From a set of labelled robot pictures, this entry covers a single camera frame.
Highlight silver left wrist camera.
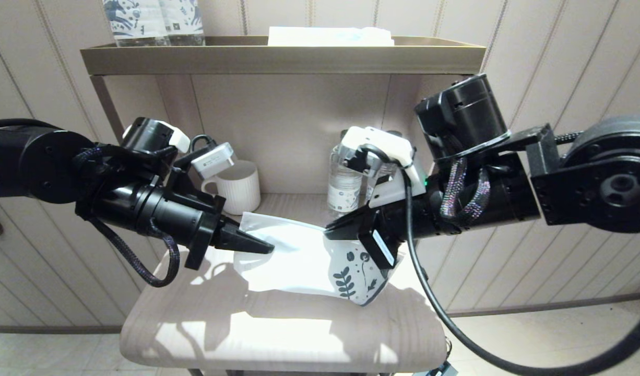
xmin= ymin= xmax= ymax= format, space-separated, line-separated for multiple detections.
xmin=171 ymin=135 xmax=235 ymax=196

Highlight small clear water bottle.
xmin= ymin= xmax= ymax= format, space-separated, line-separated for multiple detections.
xmin=366 ymin=131 xmax=404 ymax=202
xmin=327 ymin=146 xmax=363 ymax=216

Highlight white leaf-print plastic bag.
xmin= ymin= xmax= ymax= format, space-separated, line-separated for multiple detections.
xmin=233 ymin=211 xmax=404 ymax=307

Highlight beige wooden shelf cabinet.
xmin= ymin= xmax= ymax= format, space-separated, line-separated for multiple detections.
xmin=90 ymin=73 xmax=477 ymax=374

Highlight white blue flat packet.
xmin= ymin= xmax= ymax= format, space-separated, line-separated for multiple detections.
xmin=268 ymin=27 xmax=395 ymax=48

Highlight braided arm cable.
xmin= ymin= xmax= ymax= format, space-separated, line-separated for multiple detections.
xmin=88 ymin=217 xmax=181 ymax=288
xmin=439 ymin=157 xmax=492 ymax=228

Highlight black blue connector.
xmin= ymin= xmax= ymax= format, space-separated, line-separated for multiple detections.
xmin=414 ymin=360 xmax=459 ymax=376

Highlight blue patterned packages on top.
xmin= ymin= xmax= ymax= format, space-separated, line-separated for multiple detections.
xmin=103 ymin=0 xmax=170 ymax=48

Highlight braided right arm cable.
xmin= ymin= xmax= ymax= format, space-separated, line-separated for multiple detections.
xmin=439 ymin=157 xmax=492 ymax=228

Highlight large blue-print water bottle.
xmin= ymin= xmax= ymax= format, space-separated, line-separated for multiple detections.
xmin=160 ymin=0 xmax=206 ymax=46

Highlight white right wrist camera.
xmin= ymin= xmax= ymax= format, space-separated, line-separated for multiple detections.
xmin=337 ymin=126 xmax=426 ymax=208

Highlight white ribbed mug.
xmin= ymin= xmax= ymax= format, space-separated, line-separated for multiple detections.
xmin=202 ymin=159 xmax=261 ymax=216

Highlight braided left arm cable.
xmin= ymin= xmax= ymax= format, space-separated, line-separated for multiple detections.
xmin=88 ymin=217 xmax=181 ymax=288

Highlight smooth black camera cable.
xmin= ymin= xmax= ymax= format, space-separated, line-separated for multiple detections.
xmin=359 ymin=145 xmax=640 ymax=376

